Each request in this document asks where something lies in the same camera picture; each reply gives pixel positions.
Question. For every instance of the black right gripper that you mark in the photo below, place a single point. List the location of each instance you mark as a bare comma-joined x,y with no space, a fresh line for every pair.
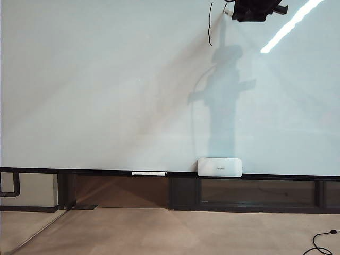
252,9

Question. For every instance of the white rectangular whiteboard eraser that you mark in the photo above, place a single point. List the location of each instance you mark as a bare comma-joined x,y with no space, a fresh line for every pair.
219,167

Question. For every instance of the pale glass whiteboard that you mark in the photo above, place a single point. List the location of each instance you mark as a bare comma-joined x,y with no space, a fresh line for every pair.
106,79

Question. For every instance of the black whiteboard marker tray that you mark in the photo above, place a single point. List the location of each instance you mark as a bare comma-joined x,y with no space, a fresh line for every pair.
180,174

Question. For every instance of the white whiteboard marker pen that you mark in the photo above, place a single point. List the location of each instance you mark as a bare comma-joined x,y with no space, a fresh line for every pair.
149,173

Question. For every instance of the dark brown wall panelling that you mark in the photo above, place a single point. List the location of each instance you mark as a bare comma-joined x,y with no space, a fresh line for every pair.
127,191

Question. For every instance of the black rectangular wall moulding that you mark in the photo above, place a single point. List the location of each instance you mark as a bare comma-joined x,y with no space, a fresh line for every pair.
16,186

